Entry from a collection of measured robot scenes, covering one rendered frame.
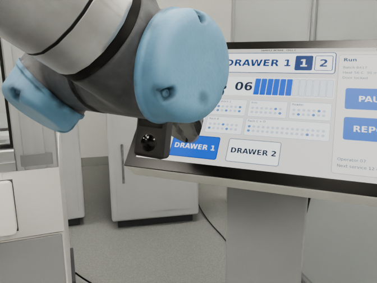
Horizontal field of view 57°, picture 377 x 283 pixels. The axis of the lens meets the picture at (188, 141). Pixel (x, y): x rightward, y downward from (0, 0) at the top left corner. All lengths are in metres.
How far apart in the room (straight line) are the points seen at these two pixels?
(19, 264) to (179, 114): 0.69
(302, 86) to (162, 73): 0.50
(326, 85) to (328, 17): 1.09
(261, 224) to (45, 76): 0.55
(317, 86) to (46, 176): 0.56
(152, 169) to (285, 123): 0.26
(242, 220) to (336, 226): 1.04
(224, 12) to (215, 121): 3.53
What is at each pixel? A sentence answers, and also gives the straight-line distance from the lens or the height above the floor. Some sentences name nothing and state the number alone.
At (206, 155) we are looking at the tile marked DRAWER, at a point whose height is 0.99.
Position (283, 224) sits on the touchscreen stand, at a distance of 0.74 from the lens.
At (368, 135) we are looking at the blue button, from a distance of 0.64.
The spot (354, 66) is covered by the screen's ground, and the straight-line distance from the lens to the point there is 0.72.
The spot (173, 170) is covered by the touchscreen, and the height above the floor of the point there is 0.96.
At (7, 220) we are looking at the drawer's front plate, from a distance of 0.79.
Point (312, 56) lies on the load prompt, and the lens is 0.73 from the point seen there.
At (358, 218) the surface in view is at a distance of 1.64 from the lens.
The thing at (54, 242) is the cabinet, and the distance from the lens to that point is 0.83.
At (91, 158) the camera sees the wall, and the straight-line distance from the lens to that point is 4.00.
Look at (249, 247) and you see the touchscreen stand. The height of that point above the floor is 0.77.
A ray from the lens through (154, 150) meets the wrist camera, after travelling 0.47.
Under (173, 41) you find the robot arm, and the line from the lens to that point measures 0.21.
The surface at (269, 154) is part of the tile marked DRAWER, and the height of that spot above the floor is 1.00.
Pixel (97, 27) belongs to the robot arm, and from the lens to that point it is 0.20.
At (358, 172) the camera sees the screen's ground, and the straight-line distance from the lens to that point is 0.61.
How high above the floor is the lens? 1.16
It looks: 13 degrees down
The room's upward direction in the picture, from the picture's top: straight up
